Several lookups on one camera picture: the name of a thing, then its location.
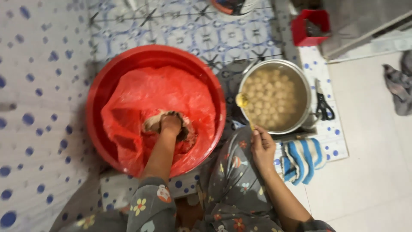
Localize person's right hand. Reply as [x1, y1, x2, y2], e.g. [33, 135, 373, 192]
[251, 124, 277, 171]

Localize person's left hand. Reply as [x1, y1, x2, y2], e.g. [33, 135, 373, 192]
[160, 114, 183, 137]

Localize yellow spoon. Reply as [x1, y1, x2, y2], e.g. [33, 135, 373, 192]
[235, 92, 255, 131]

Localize beige dough mass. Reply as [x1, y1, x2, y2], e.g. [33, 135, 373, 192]
[143, 110, 197, 144]

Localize group of floating dough balls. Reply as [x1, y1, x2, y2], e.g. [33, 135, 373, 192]
[244, 69, 296, 128]

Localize metal cooking pot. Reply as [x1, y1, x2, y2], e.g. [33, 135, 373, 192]
[238, 59, 317, 135]

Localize blue white striped cloth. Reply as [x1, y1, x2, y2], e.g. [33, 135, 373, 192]
[281, 138, 327, 186]

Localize person's grey floral clothing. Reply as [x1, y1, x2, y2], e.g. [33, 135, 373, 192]
[58, 126, 337, 232]

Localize black scissors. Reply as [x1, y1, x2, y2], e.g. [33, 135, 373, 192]
[314, 79, 335, 122]

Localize red plastic bag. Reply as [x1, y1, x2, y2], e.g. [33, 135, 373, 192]
[100, 66, 217, 177]

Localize large red plastic basin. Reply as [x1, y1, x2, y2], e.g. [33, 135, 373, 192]
[86, 44, 227, 178]

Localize red plastic container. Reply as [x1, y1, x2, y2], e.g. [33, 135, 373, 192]
[291, 9, 331, 47]

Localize white round container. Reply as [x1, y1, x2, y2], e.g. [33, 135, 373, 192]
[209, 0, 261, 20]

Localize grey crumpled cloth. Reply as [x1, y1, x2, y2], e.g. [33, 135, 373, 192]
[382, 50, 412, 116]

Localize blue dotted plastic sheet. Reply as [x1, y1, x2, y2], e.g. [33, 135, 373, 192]
[0, 0, 350, 232]

